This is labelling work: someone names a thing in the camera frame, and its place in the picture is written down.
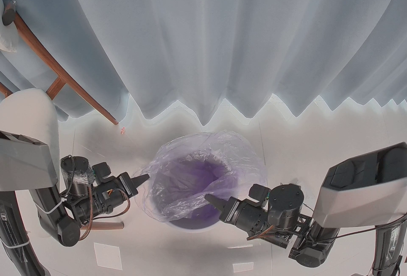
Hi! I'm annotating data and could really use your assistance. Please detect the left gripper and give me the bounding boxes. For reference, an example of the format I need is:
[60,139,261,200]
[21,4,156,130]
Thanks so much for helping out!
[95,173,151,215]

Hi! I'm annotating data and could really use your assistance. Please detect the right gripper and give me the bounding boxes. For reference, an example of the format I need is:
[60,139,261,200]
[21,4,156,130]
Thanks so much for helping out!
[204,193,271,234]

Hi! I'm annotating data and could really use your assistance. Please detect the purple plastic bag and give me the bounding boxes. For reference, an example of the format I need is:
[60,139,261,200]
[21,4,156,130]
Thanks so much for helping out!
[134,130,268,224]

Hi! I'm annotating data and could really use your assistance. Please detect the white trash bin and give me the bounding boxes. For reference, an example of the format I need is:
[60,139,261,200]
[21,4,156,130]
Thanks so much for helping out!
[149,154,223,233]

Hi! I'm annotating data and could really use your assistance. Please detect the white cushioned wooden chair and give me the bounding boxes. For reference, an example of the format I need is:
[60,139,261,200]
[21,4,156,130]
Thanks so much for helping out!
[0,0,125,231]

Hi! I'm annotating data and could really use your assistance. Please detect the pale blue curtain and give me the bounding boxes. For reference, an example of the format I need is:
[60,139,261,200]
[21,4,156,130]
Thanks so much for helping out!
[0,0,407,127]

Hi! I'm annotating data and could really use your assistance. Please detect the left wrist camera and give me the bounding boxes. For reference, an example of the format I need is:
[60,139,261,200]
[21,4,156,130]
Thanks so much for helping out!
[91,162,112,184]

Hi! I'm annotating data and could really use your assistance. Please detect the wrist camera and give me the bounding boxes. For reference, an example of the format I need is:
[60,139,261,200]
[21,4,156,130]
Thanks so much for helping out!
[249,183,271,208]
[91,162,112,184]

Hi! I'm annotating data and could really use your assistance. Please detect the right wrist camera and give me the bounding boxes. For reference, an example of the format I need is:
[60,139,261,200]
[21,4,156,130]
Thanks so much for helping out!
[249,183,271,208]

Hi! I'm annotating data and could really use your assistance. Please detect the black cable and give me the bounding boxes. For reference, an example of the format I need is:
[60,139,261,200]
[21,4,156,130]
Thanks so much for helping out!
[329,211,407,240]
[64,156,78,180]

